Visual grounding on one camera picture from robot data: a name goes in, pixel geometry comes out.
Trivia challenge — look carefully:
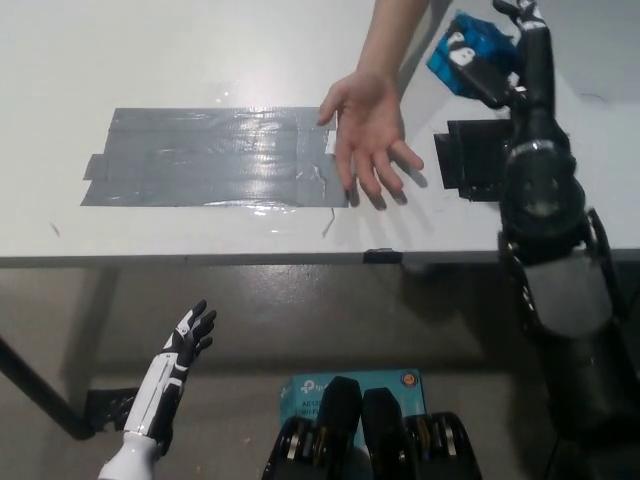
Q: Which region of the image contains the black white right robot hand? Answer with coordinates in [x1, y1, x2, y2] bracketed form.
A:
[446, 0, 589, 265]

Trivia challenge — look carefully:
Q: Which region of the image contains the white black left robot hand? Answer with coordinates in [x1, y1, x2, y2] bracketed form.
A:
[123, 299, 219, 450]

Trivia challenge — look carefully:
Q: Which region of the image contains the person's bare hand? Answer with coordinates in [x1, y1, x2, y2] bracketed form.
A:
[317, 69, 429, 211]

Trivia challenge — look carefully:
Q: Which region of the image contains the blue rubik's cube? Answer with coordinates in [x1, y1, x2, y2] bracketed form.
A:
[425, 13, 522, 99]

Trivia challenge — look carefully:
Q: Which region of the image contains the black tape marked spot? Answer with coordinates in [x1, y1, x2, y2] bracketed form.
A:
[432, 118, 515, 204]

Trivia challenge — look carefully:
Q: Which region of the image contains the black metal table leg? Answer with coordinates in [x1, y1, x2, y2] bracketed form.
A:
[0, 333, 96, 441]

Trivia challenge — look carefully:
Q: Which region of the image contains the teal tp-link cardboard box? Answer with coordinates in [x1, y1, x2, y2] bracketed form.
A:
[278, 368, 428, 451]

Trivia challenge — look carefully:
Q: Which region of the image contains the grey duct tape patch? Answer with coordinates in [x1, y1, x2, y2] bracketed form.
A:
[78, 105, 352, 209]

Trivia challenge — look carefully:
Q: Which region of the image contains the thin black cable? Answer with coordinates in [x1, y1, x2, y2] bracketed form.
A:
[546, 433, 565, 480]

